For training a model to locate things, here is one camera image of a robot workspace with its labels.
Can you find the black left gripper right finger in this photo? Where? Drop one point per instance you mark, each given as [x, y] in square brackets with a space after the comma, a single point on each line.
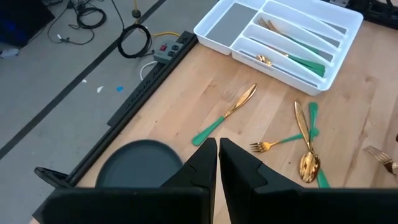
[242, 180]

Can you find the black round floor plug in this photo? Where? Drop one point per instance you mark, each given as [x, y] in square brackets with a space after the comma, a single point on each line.
[136, 14]

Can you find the white cutlery tray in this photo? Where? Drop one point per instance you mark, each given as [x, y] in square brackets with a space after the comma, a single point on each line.
[231, 25]

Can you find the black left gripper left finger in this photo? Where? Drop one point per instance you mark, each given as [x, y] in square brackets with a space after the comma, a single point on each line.
[202, 174]

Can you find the dark storage box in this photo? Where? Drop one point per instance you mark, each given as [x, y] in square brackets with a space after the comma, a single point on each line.
[25, 21]

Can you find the black perforated bar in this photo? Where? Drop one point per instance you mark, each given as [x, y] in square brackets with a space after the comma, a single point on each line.
[138, 93]

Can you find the dark grey plate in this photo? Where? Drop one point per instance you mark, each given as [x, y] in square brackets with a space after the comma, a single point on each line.
[136, 165]

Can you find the grey power strip red switch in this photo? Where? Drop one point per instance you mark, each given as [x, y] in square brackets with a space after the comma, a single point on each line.
[168, 53]

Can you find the blue floor sticker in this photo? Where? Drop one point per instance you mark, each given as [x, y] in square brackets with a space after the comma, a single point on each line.
[119, 89]

